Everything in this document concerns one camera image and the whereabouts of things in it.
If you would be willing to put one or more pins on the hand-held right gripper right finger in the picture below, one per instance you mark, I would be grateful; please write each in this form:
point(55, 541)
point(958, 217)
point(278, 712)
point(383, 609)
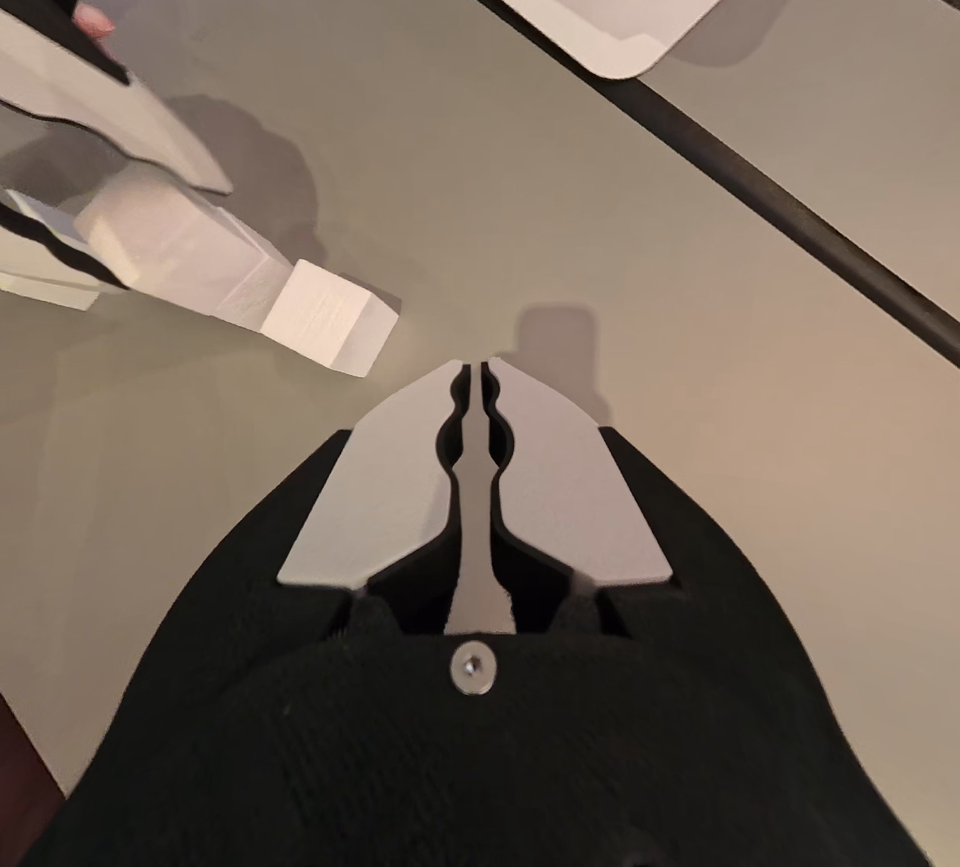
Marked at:
point(585, 507)

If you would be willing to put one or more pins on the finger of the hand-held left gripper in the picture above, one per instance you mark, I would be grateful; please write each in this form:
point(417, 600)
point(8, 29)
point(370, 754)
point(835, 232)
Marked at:
point(112, 117)
point(37, 267)

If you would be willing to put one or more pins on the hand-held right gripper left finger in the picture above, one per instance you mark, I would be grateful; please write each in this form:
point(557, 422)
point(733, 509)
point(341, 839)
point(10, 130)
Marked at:
point(375, 499)

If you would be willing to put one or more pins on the person's left hand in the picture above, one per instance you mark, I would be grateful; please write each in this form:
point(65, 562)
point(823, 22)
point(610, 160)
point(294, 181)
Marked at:
point(96, 21)

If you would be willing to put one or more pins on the person's dark red shorts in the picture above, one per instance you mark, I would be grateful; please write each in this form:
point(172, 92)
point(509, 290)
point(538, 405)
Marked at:
point(22, 807)

